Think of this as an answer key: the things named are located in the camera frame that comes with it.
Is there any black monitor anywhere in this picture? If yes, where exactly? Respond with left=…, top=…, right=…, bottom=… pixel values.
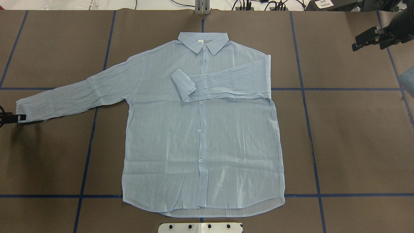
left=304, top=0, right=413, bottom=12

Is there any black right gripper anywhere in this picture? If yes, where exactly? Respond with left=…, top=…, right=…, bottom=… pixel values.
left=352, top=8, right=414, bottom=51

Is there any aluminium frame post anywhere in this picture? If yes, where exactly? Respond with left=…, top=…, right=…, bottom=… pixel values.
left=195, top=0, right=211, bottom=15

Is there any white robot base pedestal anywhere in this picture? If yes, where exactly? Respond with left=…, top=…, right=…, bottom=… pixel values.
left=158, top=222, right=244, bottom=233

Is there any light blue button shirt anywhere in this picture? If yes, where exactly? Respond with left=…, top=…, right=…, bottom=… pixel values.
left=16, top=32, right=285, bottom=218

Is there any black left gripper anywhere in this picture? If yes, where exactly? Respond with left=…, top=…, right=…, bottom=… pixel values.
left=0, top=105, right=27, bottom=127

